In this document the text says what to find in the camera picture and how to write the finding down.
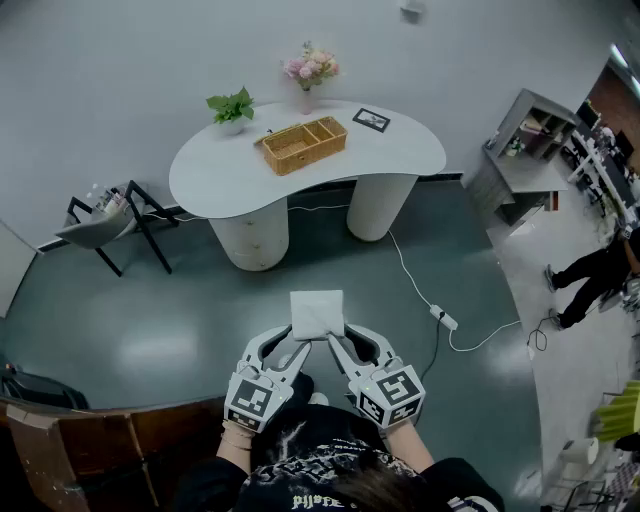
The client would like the grey shelf cabinet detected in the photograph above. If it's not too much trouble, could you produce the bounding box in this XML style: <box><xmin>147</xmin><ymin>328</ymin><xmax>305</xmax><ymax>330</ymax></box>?
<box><xmin>462</xmin><ymin>88</ymin><xmax>581</xmax><ymax>226</ymax></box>

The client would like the white power cable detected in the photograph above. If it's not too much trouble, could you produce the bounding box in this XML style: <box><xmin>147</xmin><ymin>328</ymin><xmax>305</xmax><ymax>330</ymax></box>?
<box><xmin>385</xmin><ymin>228</ymin><xmax>435</xmax><ymax>308</ymax></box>
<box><xmin>447</xmin><ymin>319</ymin><xmax>524</xmax><ymax>352</ymax></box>

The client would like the grey chair with black frame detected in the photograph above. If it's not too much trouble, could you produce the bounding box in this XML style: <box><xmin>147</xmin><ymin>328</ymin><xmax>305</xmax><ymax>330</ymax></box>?
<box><xmin>53</xmin><ymin>179</ymin><xmax>180</xmax><ymax>279</ymax></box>

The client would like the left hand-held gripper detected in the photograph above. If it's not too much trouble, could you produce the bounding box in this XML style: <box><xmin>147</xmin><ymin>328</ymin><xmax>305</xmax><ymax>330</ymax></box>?
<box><xmin>223</xmin><ymin>323</ymin><xmax>313</xmax><ymax>434</ymax></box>

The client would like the black power cable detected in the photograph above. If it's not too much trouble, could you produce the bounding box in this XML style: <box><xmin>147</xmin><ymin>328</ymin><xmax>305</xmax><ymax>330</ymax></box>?
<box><xmin>418</xmin><ymin>313</ymin><xmax>446</xmax><ymax>384</ymax></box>

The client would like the white office desk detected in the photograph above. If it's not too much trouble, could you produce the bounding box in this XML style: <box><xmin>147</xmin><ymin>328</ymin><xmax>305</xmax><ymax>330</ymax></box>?
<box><xmin>569</xmin><ymin>124</ymin><xmax>640</xmax><ymax>226</ymax></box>

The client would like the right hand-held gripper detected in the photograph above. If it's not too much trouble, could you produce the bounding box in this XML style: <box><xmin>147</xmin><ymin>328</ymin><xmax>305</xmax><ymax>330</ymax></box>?
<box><xmin>326</xmin><ymin>322</ymin><xmax>427</xmax><ymax>431</ymax></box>

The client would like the person's right forearm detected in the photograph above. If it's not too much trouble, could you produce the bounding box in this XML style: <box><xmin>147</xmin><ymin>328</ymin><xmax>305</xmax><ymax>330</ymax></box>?
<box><xmin>384</xmin><ymin>419</ymin><xmax>436</xmax><ymax>474</ymax></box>

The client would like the person's left forearm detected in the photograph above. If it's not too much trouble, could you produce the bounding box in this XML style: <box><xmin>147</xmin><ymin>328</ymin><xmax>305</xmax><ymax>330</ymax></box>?
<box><xmin>215</xmin><ymin>419</ymin><xmax>257</xmax><ymax>474</ymax></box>

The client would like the pink flower bouquet in vase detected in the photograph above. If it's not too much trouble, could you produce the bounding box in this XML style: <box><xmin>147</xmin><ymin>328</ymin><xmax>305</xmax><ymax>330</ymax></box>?
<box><xmin>282</xmin><ymin>40</ymin><xmax>342</xmax><ymax>115</ymax></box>

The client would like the black picture frame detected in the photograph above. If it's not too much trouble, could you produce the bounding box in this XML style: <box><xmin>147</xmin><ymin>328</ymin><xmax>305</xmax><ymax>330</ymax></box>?
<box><xmin>352</xmin><ymin>107</ymin><xmax>391</xmax><ymax>134</ymax></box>

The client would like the green ribbed object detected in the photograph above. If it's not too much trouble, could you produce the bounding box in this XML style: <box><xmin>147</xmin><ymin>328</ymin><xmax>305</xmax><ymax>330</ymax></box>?
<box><xmin>592</xmin><ymin>380</ymin><xmax>640</xmax><ymax>444</ymax></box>

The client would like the brown wooden bench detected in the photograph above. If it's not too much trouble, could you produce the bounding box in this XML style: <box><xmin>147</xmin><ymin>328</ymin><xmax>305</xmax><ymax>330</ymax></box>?
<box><xmin>0</xmin><ymin>394</ymin><xmax>226</xmax><ymax>512</ymax></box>

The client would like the person's black printed top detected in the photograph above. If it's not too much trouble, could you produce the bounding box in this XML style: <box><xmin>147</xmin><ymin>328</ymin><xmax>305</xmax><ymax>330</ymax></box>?
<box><xmin>172</xmin><ymin>404</ymin><xmax>506</xmax><ymax>512</ymax></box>

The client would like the cluster of small bottles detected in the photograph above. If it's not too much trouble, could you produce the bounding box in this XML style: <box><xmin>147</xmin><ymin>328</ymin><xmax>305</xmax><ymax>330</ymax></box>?
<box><xmin>82</xmin><ymin>183</ymin><xmax>129</xmax><ymax>216</ymax></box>

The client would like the green leafy potted plant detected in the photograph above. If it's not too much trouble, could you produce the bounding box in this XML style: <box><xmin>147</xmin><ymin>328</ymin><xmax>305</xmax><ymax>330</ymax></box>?
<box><xmin>205</xmin><ymin>85</ymin><xmax>256</xmax><ymax>137</ymax></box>

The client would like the wicker basket with lid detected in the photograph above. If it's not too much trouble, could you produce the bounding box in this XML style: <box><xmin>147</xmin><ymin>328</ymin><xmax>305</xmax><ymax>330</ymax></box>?
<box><xmin>253</xmin><ymin>115</ymin><xmax>349</xmax><ymax>177</ymax></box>

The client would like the white kidney-shaped table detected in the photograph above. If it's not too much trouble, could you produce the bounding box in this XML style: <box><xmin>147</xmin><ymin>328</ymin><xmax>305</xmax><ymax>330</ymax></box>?
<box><xmin>168</xmin><ymin>99</ymin><xmax>447</xmax><ymax>273</ymax></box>

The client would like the white paper roll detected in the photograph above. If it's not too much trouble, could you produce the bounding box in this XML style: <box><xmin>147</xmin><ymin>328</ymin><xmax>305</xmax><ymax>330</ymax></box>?
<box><xmin>559</xmin><ymin>437</ymin><xmax>600</xmax><ymax>466</ymax></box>

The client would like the white napkin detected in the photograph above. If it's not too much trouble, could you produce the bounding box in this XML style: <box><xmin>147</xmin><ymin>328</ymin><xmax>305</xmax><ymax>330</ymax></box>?
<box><xmin>289</xmin><ymin>289</ymin><xmax>347</xmax><ymax>342</ymax></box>

